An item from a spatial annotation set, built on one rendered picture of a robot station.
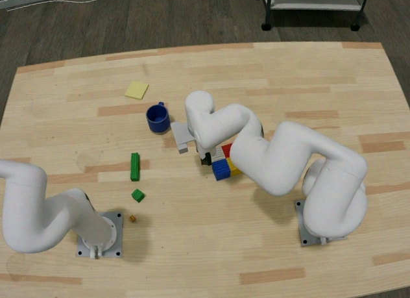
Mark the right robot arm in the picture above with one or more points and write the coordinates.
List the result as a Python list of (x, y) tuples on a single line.
[(335, 205)]

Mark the blue cube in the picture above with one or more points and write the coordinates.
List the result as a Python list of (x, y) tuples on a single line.
[(221, 169)]

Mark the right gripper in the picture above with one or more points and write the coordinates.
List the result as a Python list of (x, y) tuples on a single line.
[(205, 155)]

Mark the green rectangular bar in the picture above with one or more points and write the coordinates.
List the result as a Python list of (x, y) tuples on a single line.
[(134, 167)]

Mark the green cube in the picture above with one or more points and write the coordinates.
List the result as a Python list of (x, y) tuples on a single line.
[(137, 195)]

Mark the red cube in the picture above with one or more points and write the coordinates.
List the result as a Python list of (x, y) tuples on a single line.
[(226, 150)]

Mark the pale yellow square tile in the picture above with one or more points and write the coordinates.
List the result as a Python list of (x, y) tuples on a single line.
[(136, 90)]

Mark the dark blue mug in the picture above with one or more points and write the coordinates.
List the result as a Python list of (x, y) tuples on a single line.
[(158, 113)]

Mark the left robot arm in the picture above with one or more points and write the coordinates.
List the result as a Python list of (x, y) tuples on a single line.
[(33, 224)]

